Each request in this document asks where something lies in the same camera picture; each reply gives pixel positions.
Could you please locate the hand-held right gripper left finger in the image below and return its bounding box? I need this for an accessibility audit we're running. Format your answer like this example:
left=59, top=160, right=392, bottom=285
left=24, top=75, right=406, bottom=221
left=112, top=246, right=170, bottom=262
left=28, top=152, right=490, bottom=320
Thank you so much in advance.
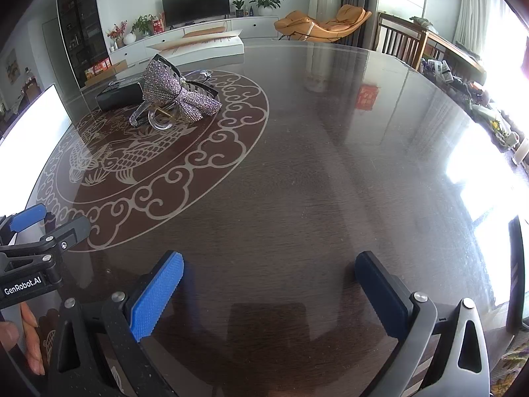
left=49, top=250, right=185, bottom=397

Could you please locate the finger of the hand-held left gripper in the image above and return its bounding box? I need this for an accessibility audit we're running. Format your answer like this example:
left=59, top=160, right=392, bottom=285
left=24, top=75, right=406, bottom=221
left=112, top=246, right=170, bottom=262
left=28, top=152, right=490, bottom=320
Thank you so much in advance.
left=0, top=204, right=56, bottom=249
left=43, top=215, right=92, bottom=257

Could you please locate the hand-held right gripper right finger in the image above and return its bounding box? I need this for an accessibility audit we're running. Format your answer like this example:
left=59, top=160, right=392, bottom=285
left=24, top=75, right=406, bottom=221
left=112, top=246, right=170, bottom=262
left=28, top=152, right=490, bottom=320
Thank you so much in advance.
left=354, top=251, right=491, bottom=397

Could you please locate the white storage box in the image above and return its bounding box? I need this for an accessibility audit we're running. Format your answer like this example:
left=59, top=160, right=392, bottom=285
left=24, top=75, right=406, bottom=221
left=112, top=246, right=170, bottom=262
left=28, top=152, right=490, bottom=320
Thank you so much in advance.
left=0, top=84, right=73, bottom=216

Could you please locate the rhinestone bow hair clip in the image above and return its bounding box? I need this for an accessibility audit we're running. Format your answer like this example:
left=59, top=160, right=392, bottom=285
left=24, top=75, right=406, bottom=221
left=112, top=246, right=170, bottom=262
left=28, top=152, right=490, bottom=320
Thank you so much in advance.
left=141, top=55, right=223, bottom=123

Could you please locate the person's left hand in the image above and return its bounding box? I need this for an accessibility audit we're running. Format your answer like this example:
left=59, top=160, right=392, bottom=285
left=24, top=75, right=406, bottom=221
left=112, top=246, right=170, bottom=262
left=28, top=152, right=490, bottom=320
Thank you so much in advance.
left=0, top=302, right=46, bottom=376

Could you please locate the clear hair claw clip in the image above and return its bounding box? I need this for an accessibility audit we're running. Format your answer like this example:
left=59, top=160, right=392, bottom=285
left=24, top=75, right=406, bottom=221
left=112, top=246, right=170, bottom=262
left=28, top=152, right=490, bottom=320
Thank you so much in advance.
left=130, top=101, right=176, bottom=130

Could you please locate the black rectangular case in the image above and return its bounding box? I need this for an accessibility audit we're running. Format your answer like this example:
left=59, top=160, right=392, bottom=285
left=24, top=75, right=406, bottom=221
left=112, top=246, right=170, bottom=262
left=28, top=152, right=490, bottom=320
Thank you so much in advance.
left=96, top=82, right=144, bottom=112

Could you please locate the cardboard box with orange packets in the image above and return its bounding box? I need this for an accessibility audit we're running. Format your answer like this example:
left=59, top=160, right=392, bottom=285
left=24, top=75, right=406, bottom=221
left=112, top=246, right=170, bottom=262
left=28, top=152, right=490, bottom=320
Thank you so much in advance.
left=85, top=59, right=129, bottom=82

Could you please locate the dark display cabinet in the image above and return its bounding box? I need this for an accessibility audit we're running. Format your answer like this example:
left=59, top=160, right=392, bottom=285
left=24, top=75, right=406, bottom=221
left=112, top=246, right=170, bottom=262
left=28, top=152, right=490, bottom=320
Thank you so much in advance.
left=56, top=0, right=112, bottom=89

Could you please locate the black hair clip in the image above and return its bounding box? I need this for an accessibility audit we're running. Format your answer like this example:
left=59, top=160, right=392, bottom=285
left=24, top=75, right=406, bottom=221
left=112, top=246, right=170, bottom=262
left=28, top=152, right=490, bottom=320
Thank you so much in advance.
left=182, top=76, right=221, bottom=97

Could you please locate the red flower bouquet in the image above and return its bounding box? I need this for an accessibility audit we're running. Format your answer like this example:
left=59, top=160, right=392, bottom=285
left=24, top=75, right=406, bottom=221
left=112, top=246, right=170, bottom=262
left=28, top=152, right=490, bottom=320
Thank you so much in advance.
left=106, top=21, right=129, bottom=49

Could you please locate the pile of small household things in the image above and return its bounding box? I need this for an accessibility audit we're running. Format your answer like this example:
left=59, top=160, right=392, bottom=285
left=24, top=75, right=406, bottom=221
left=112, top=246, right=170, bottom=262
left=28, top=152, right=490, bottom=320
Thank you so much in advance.
left=421, top=59, right=529, bottom=162

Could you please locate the leafy green potted plant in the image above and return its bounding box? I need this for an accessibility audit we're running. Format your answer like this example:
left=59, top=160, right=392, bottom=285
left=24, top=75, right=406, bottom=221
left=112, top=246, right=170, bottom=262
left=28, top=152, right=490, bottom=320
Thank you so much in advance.
left=131, top=14, right=155, bottom=37

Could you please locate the white flat cardboard box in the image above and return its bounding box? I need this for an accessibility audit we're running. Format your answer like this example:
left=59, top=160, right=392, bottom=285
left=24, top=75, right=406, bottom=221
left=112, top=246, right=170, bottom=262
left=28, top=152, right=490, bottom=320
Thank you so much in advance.
left=145, top=28, right=245, bottom=61

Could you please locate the wooden dining chair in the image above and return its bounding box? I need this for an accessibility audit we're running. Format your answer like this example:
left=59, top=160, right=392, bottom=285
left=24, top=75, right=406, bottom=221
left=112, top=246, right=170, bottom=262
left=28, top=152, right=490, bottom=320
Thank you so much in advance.
left=374, top=12, right=428, bottom=69

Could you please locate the black television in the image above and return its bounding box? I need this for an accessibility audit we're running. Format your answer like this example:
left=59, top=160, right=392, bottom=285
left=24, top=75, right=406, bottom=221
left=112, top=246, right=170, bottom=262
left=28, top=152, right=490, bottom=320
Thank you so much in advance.
left=161, top=0, right=230, bottom=26

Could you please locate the white television cabinet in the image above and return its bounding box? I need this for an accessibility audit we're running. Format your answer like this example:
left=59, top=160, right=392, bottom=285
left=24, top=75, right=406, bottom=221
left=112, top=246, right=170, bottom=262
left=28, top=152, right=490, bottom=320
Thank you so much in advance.
left=108, top=14, right=286, bottom=67

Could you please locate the orange lounge chair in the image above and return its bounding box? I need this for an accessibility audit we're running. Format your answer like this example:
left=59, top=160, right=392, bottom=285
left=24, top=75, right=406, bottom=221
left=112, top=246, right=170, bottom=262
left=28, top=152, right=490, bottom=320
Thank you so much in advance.
left=274, top=4, right=373, bottom=43

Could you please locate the grey curtain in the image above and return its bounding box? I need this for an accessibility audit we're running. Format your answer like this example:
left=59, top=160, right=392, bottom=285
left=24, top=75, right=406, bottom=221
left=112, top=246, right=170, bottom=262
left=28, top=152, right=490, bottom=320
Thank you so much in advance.
left=341, top=0, right=383, bottom=48

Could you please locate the white sheer curtain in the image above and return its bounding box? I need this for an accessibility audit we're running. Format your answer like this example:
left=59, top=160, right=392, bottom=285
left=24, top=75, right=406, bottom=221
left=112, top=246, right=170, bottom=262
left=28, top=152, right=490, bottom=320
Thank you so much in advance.
left=452, top=0, right=497, bottom=59

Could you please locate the large green potted plant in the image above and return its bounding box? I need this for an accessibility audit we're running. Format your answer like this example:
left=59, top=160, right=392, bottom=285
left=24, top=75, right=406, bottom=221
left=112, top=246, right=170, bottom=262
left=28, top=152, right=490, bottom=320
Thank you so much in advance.
left=249, top=0, right=286, bottom=17

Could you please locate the framed wall painting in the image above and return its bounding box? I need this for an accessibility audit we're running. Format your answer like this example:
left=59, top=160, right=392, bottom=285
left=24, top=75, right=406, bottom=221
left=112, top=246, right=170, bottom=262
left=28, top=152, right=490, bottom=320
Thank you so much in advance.
left=4, top=48, right=21, bottom=81

